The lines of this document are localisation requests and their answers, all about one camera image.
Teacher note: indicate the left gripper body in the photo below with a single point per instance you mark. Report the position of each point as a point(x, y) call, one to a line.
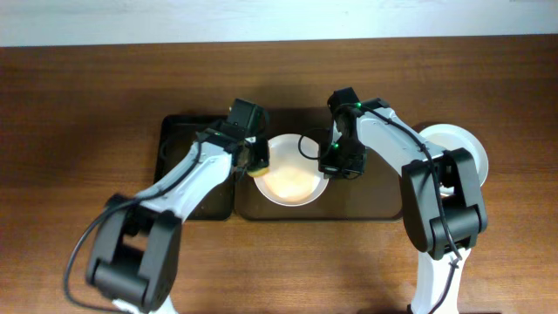
point(258, 154)

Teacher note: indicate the pale blue plate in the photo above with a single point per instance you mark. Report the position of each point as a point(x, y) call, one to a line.
point(452, 137)

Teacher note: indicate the white plate top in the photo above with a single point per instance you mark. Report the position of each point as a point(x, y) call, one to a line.
point(292, 180)

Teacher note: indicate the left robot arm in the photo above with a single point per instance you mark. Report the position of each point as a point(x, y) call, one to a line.
point(135, 254)

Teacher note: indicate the green and orange sponge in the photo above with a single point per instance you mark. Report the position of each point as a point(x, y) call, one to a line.
point(258, 172)

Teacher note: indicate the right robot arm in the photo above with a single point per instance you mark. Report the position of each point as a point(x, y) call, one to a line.
point(442, 205)

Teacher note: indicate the large brown serving tray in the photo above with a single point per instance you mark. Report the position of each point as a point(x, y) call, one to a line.
point(373, 196)

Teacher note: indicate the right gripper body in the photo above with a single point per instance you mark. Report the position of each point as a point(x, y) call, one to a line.
point(342, 163)

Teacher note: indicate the small black tray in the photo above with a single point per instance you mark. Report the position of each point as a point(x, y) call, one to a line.
point(177, 134)

